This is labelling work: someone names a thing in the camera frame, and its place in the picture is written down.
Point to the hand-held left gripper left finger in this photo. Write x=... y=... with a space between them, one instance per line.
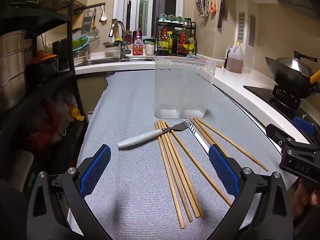
x=96 y=170

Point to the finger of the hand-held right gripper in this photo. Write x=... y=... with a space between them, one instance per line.
x=276 y=132
x=303 y=125

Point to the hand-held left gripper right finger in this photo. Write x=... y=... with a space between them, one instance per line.
x=223 y=172

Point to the clear plastic container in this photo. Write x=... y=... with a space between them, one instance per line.
x=175 y=87

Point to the person's right hand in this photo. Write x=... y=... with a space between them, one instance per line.
x=306 y=200

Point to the black gas stove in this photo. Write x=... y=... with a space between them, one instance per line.
x=287 y=98

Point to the steel wok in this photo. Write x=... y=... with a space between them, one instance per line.
x=292 y=76

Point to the yellow plastic bag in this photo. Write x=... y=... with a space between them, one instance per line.
x=76 y=112

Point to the red plastic bag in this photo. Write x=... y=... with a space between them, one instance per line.
x=47 y=120

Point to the grey woven mat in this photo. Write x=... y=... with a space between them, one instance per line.
x=130 y=105

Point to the plastic oil jug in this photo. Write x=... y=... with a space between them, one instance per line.
x=235 y=58

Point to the dark bottle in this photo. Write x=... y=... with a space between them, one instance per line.
x=227 y=57

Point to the steel sink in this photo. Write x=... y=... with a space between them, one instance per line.
x=112 y=61

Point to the blue cloth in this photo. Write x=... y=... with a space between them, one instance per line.
x=191 y=55

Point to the steel basin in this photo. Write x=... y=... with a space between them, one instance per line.
x=81 y=53

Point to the yellow bottle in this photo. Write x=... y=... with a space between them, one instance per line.
x=191 y=44

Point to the black pot orange lid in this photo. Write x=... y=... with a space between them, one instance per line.
x=42 y=60

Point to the chrome faucet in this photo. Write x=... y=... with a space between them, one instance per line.
x=122 y=50

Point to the green colander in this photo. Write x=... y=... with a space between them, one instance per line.
x=81 y=42

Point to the orange sauce bottle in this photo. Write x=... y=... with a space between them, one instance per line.
x=183 y=42

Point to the hanging kitchen knife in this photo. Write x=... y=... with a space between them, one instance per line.
x=221 y=13

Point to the stainless steel pot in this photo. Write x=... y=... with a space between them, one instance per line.
x=12 y=67

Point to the white jar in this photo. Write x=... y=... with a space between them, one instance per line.
x=149 y=48

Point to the pink detergent pouch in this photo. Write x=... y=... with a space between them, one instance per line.
x=138 y=42

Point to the red jar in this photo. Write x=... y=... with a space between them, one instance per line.
x=128 y=37

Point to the green-yellow bottle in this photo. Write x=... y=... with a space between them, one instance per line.
x=170 y=42

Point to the red-capped sauce bottle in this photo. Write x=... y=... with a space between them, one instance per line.
x=163 y=41

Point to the metal grater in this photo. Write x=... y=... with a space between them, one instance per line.
x=86 y=23

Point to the row of green-lidded spice jars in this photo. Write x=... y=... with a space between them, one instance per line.
x=172 y=18

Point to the white ladle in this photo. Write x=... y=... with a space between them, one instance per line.
x=103 y=15

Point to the black storage rack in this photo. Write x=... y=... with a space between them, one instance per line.
x=37 y=20

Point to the window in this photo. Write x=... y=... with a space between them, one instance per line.
x=147 y=5

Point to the wall vent grille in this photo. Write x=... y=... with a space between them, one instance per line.
x=252 y=30
x=241 y=30

